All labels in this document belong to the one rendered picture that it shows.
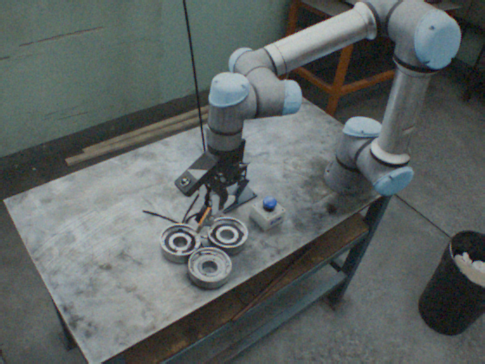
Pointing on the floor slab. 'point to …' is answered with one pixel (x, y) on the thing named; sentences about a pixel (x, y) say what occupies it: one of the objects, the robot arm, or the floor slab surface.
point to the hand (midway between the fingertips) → (209, 211)
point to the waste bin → (455, 288)
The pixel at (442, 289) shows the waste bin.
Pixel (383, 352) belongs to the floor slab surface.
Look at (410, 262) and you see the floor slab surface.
